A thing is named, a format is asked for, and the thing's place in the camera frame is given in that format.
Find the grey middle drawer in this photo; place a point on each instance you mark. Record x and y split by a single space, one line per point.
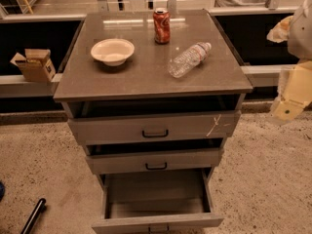
154 161

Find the red soda can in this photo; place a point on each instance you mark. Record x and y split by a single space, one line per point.
161 17

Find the grey drawer cabinet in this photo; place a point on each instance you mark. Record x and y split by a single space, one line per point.
142 85

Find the grey drawer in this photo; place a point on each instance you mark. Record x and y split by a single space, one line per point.
157 127
156 202
154 161

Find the black cylindrical pole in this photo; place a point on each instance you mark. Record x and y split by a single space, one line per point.
39 208

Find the white bowl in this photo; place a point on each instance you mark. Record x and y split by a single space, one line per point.
112 52

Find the blue object at edge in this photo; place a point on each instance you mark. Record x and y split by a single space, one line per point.
2 190

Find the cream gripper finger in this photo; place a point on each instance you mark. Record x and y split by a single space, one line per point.
285 110
280 32

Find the grey bottom drawer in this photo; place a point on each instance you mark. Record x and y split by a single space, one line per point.
156 202

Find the clear plastic water bottle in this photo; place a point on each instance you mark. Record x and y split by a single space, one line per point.
189 59

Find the open cardboard box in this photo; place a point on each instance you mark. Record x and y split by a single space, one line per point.
36 65

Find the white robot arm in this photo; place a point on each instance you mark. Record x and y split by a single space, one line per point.
299 44

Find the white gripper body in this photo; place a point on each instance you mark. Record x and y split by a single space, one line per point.
301 34

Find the grey top drawer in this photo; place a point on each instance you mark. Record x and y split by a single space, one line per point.
157 127

